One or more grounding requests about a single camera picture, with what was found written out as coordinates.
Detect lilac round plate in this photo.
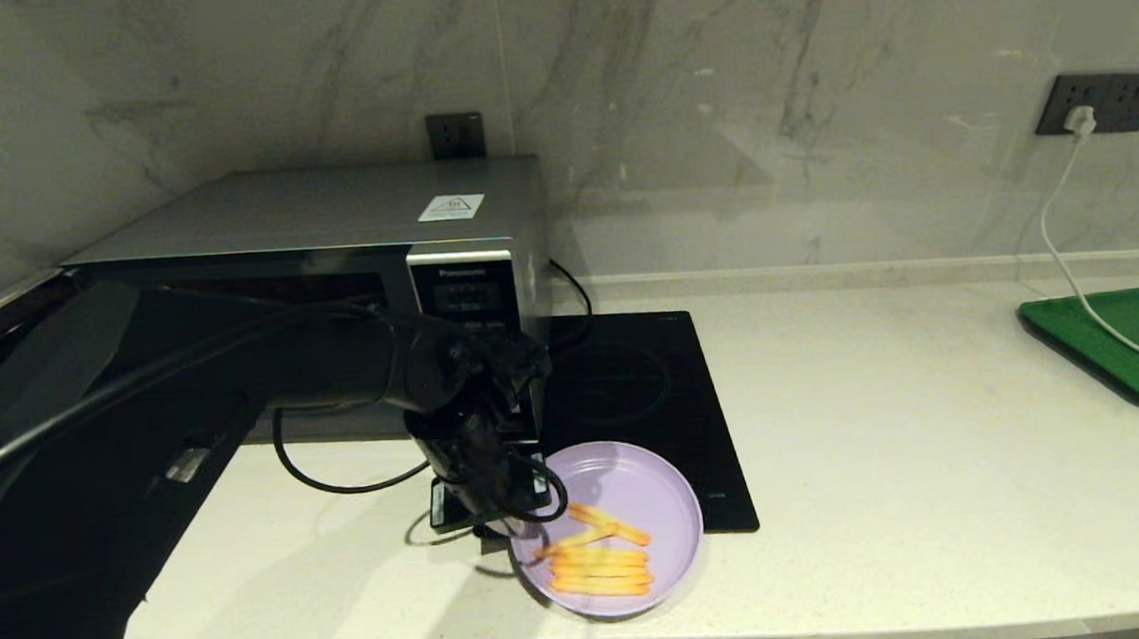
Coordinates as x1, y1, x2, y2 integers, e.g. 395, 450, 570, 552
503, 435, 710, 627

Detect dark glass microwave door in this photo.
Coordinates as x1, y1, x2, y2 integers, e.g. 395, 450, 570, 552
0, 253, 287, 639

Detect black induction cooktop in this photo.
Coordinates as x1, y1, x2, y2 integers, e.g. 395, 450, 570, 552
465, 304, 761, 552

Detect small black wall socket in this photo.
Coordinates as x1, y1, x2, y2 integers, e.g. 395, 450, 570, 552
425, 111, 487, 162

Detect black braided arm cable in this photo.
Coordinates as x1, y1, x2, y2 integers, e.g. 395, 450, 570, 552
0, 297, 400, 491

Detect white power cable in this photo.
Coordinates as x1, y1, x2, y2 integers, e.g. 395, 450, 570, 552
1032, 132, 1139, 382

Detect wide black wall socket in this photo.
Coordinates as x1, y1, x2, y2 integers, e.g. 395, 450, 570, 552
1032, 70, 1139, 139

